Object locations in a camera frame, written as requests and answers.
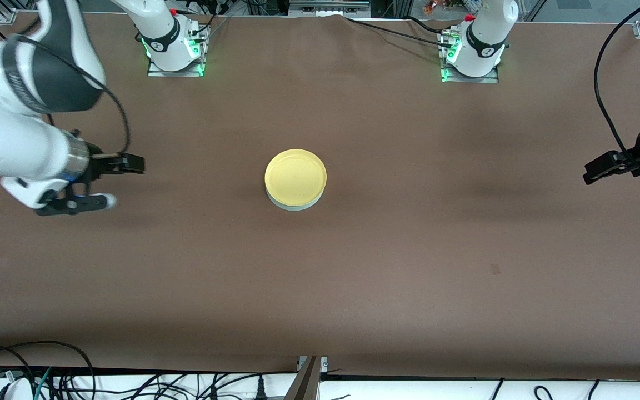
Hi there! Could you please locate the yellow round plate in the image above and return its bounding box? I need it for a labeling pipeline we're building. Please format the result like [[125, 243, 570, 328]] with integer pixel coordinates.
[[264, 148, 328, 206]]

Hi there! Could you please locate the pale green round plate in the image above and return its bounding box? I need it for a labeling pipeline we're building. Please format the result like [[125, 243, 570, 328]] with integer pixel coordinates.
[[266, 186, 327, 212]]

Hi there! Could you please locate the brown table cover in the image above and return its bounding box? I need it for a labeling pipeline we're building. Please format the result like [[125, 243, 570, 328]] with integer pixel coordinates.
[[0, 11, 640, 382]]

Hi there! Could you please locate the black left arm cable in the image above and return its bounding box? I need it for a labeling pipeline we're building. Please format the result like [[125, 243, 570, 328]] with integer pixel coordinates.
[[593, 0, 640, 159]]

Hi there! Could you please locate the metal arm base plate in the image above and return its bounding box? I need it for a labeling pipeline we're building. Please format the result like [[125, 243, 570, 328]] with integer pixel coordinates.
[[440, 31, 500, 84], [147, 28, 206, 78]]

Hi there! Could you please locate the large black looped cable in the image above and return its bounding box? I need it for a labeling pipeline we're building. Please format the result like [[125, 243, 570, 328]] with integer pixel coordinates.
[[0, 341, 96, 400]]

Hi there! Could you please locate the black curved cable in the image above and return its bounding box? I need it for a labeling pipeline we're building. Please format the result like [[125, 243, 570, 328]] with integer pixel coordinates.
[[0, 346, 37, 400]]

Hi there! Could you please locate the green cable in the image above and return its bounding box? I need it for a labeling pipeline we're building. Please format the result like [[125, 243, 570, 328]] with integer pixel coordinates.
[[33, 367, 53, 400]]

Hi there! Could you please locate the short black table cable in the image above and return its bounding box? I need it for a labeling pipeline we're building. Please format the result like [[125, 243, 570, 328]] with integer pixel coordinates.
[[403, 16, 449, 34]]

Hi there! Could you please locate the aluminium rail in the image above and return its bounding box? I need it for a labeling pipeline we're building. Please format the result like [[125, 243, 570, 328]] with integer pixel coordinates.
[[289, 0, 371, 18]]

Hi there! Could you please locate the long black table cable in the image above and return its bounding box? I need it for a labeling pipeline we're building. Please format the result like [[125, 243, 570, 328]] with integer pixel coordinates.
[[345, 17, 455, 49]]

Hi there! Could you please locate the aluminium frame post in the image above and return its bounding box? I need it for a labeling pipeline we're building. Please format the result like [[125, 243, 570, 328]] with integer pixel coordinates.
[[284, 356, 329, 400]]

